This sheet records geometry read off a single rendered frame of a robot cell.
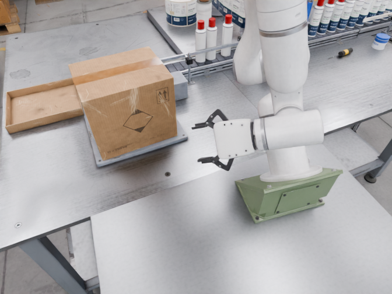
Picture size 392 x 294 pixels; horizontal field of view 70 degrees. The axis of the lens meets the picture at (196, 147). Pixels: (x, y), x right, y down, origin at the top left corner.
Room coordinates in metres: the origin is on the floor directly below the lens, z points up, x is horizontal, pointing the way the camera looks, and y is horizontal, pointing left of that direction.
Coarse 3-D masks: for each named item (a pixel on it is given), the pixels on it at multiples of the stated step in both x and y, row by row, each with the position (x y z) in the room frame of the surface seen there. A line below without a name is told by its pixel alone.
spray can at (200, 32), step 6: (198, 24) 1.31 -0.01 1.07; (198, 30) 1.31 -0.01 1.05; (204, 30) 1.31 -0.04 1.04; (198, 36) 1.30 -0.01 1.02; (204, 36) 1.31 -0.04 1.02; (198, 42) 1.30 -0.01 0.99; (204, 42) 1.31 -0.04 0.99; (198, 48) 1.30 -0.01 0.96; (204, 48) 1.31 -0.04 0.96; (198, 54) 1.30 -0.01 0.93; (204, 54) 1.31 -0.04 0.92; (198, 60) 1.30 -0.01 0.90; (204, 60) 1.31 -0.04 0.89
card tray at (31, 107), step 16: (64, 80) 1.17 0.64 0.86; (16, 96) 1.08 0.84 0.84; (32, 96) 1.08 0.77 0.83; (48, 96) 1.08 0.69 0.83; (64, 96) 1.08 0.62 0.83; (16, 112) 0.97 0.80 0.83; (32, 112) 0.97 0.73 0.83; (48, 112) 0.97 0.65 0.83; (64, 112) 0.93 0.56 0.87; (80, 112) 0.95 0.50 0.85; (16, 128) 0.85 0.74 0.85
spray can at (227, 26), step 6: (228, 18) 1.37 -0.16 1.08; (228, 24) 1.37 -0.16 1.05; (222, 30) 1.39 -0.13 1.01; (228, 30) 1.36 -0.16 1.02; (222, 36) 1.38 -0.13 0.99; (228, 36) 1.36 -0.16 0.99; (222, 42) 1.38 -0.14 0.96; (228, 42) 1.36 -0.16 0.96; (222, 48) 1.37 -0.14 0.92; (228, 48) 1.37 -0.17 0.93; (222, 54) 1.37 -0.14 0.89; (228, 54) 1.37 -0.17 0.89
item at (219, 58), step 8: (336, 32) 1.66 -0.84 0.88; (344, 32) 1.66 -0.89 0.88; (216, 56) 1.37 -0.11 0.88; (232, 56) 1.37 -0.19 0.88; (168, 64) 1.29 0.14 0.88; (176, 64) 1.29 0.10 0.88; (184, 64) 1.29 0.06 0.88; (192, 64) 1.29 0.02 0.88; (200, 64) 1.29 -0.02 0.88; (208, 64) 1.30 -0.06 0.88
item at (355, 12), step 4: (356, 0) 1.72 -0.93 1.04; (360, 0) 1.71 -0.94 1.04; (364, 0) 1.71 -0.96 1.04; (356, 4) 1.72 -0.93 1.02; (360, 4) 1.71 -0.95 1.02; (356, 8) 1.71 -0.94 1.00; (360, 8) 1.71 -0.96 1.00; (352, 12) 1.72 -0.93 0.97; (356, 12) 1.71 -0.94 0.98; (352, 16) 1.71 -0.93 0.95; (356, 16) 1.71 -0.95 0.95; (348, 20) 1.73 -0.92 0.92; (352, 20) 1.71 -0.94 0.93; (348, 24) 1.72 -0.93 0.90; (352, 24) 1.71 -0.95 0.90; (348, 28) 1.71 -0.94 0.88; (352, 28) 1.71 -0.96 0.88
